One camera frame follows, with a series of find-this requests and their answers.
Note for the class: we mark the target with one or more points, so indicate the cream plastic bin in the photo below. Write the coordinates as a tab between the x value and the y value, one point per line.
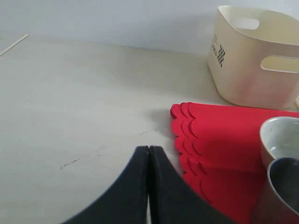
254	57

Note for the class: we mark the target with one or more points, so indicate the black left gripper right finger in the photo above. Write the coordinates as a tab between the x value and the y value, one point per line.
171	200

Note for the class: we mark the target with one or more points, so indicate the stainless steel cup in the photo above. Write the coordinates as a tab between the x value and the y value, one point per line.
283	178

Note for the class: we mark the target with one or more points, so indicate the thin wooden stick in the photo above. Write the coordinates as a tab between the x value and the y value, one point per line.
13	44

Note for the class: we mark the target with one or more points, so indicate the red scalloped tablecloth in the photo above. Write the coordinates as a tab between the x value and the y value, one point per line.
219	149

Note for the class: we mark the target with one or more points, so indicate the white ceramic bowl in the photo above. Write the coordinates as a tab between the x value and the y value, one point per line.
279	138

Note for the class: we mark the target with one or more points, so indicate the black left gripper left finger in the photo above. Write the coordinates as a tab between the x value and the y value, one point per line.
125	201

